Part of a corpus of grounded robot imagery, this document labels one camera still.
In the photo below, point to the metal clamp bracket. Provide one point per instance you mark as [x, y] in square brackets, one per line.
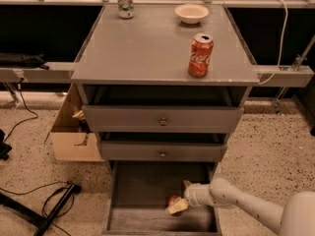
[294, 67]

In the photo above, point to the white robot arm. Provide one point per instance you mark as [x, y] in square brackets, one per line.
[295, 218]

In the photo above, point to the white ceramic bowl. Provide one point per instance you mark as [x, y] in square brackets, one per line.
[191, 14]

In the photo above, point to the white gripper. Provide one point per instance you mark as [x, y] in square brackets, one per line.
[192, 194]

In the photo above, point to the grey open bottom drawer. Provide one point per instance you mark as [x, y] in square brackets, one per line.
[140, 193]

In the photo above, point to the grey middle drawer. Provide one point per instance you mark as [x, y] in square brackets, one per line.
[141, 151]

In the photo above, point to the cardboard box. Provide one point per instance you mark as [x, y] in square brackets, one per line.
[71, 137]

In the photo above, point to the red orange apple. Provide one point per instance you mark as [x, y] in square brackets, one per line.
[173, 199]

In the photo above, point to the black bag on rail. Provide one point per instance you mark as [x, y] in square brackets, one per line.
[15, 60]

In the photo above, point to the grey drawer cabinet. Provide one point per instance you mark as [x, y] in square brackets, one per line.
[144, 62]

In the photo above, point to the red coca-cola can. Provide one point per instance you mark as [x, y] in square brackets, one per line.
[201, 50]

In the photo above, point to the grey top drawer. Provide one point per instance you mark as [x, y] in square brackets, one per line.
[162, 119]

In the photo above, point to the black object at left edge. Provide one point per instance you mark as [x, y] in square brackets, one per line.
[4, 148]

